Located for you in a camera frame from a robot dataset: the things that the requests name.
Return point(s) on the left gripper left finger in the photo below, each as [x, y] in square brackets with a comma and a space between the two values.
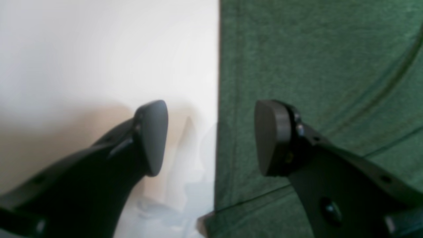
[83, 195]

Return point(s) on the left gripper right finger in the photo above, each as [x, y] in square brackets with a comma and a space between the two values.
[343, 195]

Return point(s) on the dark green t-shirt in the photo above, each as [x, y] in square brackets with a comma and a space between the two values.
[353, 68]

